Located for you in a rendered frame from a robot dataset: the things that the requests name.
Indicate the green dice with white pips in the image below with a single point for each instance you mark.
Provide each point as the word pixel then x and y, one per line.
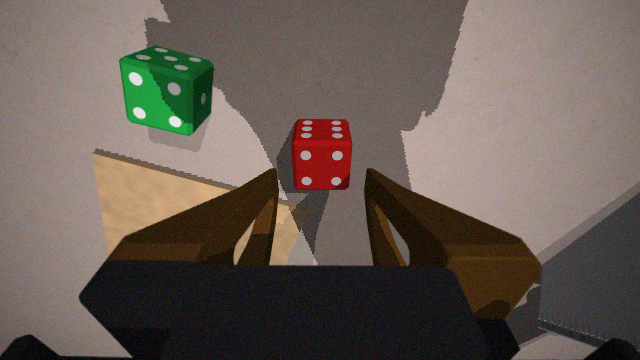
pixel 167 89

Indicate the red dice with white pips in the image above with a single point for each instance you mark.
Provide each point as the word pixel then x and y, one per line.
pixel 321 154

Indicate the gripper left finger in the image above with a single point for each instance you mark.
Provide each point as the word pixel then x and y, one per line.
pixel 208 233

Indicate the tan mat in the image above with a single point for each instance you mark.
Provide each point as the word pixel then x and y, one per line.
pixel 134 195

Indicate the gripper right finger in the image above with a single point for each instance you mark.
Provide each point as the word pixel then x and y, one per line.
pixel 494 268

